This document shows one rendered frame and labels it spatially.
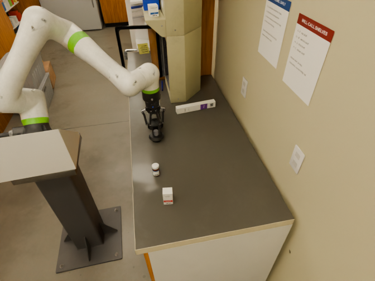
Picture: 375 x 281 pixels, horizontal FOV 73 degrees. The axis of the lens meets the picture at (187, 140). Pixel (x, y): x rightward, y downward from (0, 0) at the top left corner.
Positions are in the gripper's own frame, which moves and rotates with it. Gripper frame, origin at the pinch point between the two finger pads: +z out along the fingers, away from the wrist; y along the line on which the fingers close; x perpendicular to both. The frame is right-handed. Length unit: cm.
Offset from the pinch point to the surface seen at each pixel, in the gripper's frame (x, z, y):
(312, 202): 68, -5, -57
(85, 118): -171, 101, 85
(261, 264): 67, 51, -47
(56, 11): -525, 54, 170
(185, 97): -37.1, 4.5, -24.7
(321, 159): 63, -25, -57
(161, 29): -37, -44, -11
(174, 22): -37, -47, -19
